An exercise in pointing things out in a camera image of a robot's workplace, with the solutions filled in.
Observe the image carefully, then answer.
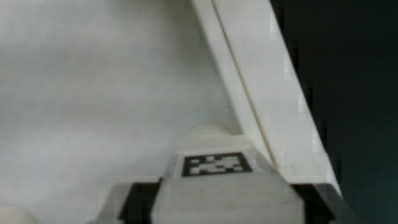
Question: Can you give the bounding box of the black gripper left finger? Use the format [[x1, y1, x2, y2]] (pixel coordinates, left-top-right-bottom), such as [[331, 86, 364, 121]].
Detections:
[[87, 178, 164, 224]]

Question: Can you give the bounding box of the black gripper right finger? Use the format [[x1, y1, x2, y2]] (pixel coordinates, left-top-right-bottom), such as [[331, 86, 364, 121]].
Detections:
[[292, 183, 364, 224]]

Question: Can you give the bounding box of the white table leg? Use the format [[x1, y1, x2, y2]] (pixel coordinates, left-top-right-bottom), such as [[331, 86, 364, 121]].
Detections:
[[151, 125, 306, 224]]

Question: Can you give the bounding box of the white square tabletop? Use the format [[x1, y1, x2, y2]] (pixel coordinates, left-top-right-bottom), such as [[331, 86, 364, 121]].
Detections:
[[0, 0, 244, 224]]

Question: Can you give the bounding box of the white U-shaped obstacle fence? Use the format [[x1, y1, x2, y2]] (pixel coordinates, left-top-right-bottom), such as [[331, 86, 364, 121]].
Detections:
[[213, 0, 338, 184]]

